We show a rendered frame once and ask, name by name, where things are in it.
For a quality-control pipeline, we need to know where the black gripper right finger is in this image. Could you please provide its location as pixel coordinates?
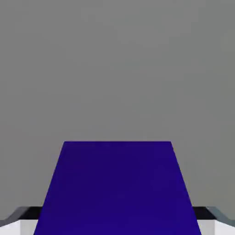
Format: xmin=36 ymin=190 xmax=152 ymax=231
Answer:
xmin=191 ymin=206 xmax=235 ymax=235

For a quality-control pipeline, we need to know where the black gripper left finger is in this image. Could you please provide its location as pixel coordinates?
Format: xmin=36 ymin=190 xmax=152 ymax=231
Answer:
xmin=0 ymin=206 xmax=43 ymax=235

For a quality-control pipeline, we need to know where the small blue cube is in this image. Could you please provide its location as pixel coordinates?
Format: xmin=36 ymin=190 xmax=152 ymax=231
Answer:
xmin=33 ymin=140 xmax=202 ymax=235

